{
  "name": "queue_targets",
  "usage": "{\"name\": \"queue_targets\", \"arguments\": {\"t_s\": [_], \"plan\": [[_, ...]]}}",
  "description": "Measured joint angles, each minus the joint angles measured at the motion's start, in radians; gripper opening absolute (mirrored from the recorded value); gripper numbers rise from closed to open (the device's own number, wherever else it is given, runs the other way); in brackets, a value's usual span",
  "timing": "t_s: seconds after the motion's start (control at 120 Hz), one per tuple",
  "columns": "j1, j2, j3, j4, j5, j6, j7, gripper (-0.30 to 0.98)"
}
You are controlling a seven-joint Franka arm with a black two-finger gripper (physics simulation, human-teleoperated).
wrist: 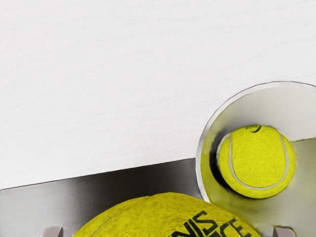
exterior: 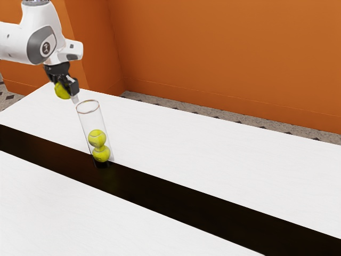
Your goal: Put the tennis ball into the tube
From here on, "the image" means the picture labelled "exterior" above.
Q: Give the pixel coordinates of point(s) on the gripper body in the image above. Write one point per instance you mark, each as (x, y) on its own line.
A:
(57, 70)

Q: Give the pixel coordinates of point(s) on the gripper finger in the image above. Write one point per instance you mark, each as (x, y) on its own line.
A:
(73, 86)

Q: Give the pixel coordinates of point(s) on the yellow tennis ball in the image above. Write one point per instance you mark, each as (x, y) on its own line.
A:
(101, 153)
(61, 92)
(97, 138)

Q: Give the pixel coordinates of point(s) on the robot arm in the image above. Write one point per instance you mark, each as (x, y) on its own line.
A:
(32, 32)

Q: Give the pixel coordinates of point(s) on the clear plastic tube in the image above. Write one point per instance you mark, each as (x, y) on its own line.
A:
(92, 120)

